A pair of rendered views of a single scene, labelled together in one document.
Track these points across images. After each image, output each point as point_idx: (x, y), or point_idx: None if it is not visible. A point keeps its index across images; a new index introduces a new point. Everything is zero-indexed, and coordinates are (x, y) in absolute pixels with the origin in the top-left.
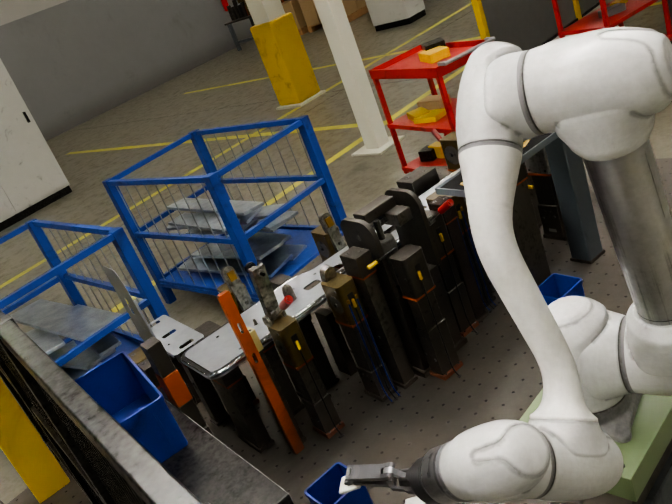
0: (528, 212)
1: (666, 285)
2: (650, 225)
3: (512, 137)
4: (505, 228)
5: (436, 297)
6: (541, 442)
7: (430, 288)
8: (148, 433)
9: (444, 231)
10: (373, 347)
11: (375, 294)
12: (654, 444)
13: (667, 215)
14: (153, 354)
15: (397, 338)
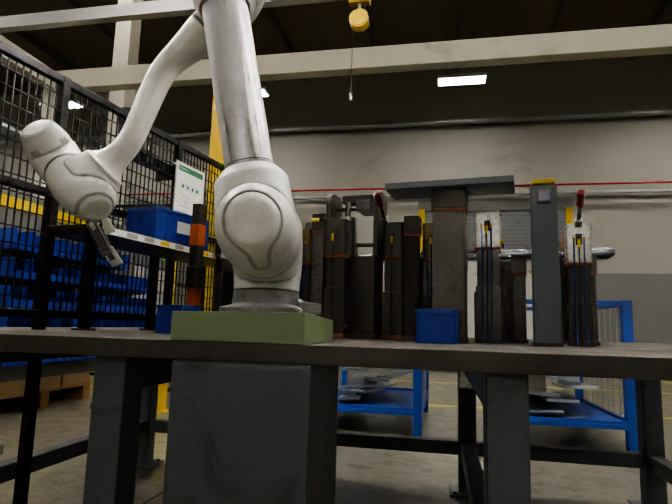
0: (455, 240)
1: (220, 127)
2: (212, 66)
3: (198, 13)
4: (159, 56)
5: (362, 281)
6: (42, 127)
7: (338, 253)
8: (145, 221)
9: (397, 237)
10: (304, 290)
11: (316, 248)
12: (220, 317)
13: (225, 62)
14: (194, 208)
15: (319, 292)
